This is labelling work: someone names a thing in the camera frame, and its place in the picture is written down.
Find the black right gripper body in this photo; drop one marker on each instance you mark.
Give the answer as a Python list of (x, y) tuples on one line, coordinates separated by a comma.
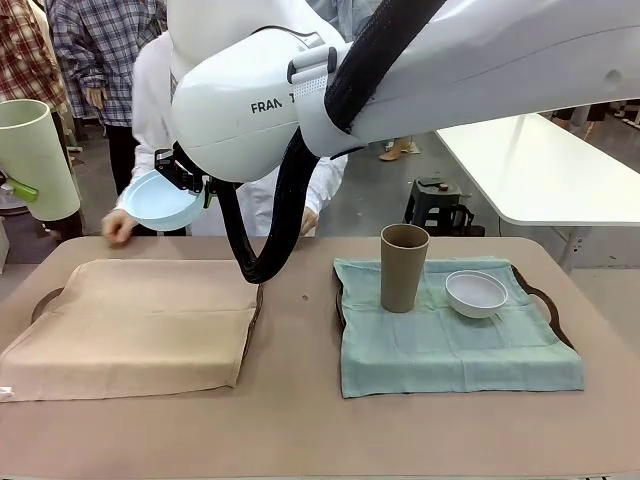
[(175, 167)]

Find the light blue bowl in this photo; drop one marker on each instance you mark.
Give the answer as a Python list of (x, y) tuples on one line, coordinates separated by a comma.
[(160, 205)]

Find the light green cup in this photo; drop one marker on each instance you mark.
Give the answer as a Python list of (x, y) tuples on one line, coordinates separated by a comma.
[(40, 150)]

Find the beige cloth mat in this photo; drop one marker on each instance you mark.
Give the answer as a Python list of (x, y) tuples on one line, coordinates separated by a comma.
[(125, 325)]

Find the brown cup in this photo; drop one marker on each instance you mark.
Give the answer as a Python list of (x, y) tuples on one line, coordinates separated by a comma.
[(402, 275)]

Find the white bowl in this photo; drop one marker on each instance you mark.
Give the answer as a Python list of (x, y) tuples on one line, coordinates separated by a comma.
[(475, 297)]

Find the person left forearm white sleeve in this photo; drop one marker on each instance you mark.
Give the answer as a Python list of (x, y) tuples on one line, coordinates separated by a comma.
[(327, 185)]

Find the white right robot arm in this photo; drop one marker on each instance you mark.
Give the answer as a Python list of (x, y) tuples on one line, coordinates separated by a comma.
[(240, 135)]

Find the green cloth mat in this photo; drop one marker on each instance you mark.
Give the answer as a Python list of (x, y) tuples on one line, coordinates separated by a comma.
[(450, 350)]

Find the person right hand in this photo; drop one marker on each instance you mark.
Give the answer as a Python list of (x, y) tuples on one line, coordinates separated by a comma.
[(120, 227)]

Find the person left hand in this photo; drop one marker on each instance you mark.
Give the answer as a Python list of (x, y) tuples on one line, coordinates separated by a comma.
[(310, 222)]

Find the person in white hoodie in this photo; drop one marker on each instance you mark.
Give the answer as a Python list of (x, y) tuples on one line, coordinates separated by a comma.
[(150, 100)]

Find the person in blue plaid shirt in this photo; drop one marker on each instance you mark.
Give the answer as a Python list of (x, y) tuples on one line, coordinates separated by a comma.
[(100, 40)]

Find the small white paper tag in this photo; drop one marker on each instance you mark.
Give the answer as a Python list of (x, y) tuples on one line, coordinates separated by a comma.
[(5, 394)]

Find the black stool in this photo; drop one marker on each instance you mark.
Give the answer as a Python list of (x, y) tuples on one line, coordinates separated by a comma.
[(440, 205)]

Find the white table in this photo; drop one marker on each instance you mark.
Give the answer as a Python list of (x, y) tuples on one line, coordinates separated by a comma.
[(540, 170)]

